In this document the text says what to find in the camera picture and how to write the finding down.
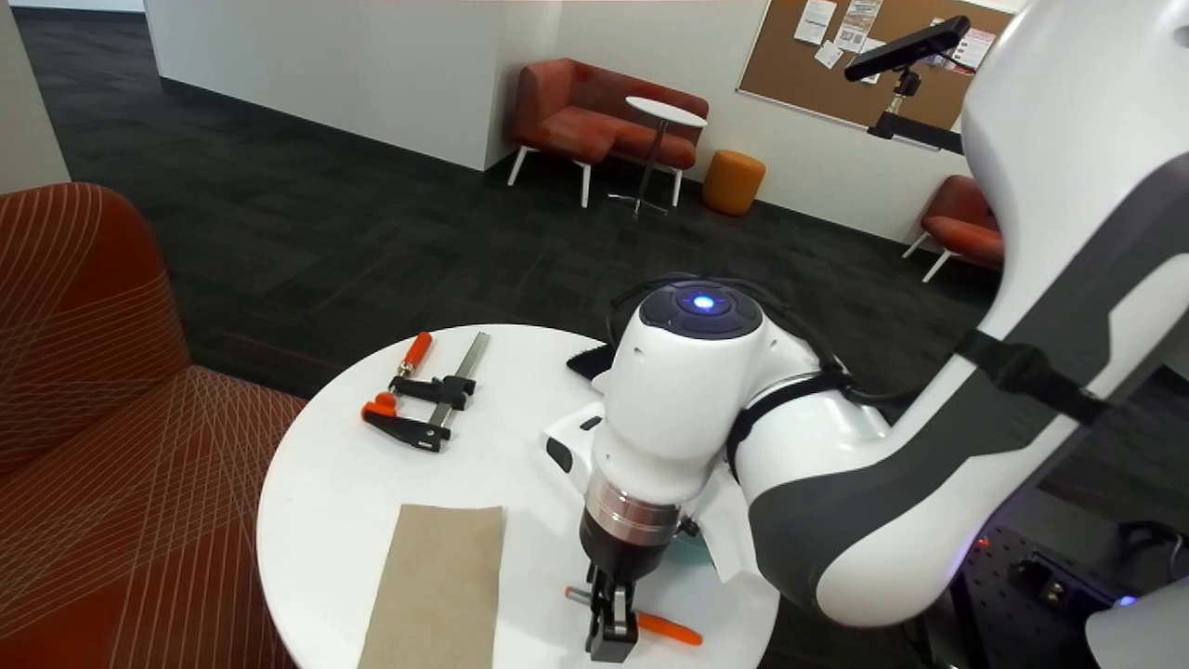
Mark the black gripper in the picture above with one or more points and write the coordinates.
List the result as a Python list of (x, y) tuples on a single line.
[(623, 551)]

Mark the orange and black pen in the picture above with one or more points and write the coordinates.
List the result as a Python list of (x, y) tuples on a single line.
[(646, 626)]

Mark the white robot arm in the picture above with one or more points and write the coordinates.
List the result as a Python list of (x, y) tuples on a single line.
[(860, 501)]

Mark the orange bar clamp on table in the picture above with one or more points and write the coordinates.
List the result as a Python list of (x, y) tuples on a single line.
[(446, 396)]

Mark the orange round ottoman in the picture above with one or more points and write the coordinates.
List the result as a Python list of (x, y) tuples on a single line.
[(734, 182)]

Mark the distant round white table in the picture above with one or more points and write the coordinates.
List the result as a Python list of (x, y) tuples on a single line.
[(661, 117)]

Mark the distant orange sofa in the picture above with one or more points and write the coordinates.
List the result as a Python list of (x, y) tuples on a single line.
[(581, 114)]

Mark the orange corner sofa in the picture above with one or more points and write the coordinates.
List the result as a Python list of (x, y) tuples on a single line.
[(128, 470)]

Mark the distant orange chair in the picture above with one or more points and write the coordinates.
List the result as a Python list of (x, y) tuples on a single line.
[(963, 224)]

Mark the cork bulletin board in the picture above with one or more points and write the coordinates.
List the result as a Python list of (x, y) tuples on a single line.
[(803, 55)]

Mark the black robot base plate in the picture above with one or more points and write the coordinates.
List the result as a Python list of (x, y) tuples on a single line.
[(1014, 602)]

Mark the black camera near board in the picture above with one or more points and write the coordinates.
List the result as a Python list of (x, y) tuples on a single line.
[(912, 49)]

